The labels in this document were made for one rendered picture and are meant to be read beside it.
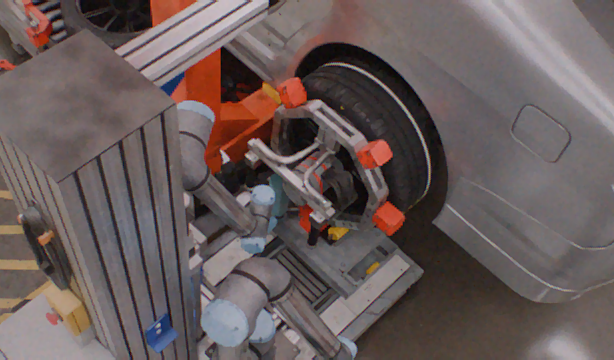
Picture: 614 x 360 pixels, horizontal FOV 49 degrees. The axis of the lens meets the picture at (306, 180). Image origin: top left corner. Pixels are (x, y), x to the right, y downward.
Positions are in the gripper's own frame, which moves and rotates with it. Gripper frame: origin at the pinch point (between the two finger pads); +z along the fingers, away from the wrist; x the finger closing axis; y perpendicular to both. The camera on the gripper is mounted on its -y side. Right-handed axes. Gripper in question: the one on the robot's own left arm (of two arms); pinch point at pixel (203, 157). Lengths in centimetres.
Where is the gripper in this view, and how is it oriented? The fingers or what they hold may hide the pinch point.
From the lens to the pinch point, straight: 241.0
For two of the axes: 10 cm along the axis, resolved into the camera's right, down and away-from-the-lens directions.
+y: -2.6, 6.2, 7.4
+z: -6.9, -6.5, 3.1
